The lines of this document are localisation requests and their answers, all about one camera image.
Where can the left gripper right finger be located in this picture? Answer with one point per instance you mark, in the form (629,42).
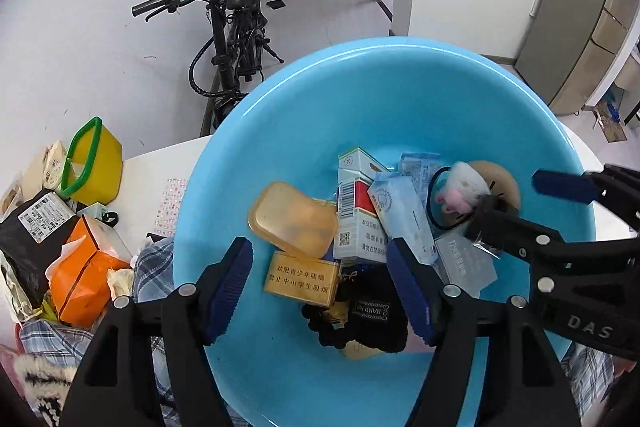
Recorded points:
(524,383)

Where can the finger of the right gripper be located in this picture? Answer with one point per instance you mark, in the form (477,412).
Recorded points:
(495,227)
(616,188)

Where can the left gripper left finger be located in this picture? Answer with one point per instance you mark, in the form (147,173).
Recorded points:
(115,381)

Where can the translucent orange soap case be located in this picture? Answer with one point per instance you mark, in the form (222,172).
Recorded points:
(292,221)

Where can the light blue card box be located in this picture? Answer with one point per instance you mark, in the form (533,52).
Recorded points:
(461,263)

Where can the blue plaid shirt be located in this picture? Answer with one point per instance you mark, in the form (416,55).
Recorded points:
(65,345)

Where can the black white fuzzy cloth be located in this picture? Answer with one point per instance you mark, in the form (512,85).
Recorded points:
(46,385)

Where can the orange tissue box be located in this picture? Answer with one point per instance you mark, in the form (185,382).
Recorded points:
(78,276)

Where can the light blue wipes pack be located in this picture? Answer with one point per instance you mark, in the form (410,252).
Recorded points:
(402,215)

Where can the pink rolled cloth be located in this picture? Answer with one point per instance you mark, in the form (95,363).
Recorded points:
(415,344)

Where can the red white cigarette box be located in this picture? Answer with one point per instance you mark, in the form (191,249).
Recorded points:
(360,235)

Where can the black fabric pouch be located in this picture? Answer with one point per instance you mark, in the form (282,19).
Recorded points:
(366,309)

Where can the blue plastic basin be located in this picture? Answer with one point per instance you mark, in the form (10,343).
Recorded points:
(322,125)

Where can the black parcel bag with label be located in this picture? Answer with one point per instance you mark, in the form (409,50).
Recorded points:
(32,238)

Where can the gold cigarette box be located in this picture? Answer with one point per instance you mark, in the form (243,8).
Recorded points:
(302,278)

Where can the yellow container green rim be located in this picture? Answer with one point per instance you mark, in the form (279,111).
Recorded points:
(92,168)

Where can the cream cloth bag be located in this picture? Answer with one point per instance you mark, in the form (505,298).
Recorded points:
(43,173)

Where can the black folding bicycle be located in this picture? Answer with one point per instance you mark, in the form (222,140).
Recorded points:
(237,43)

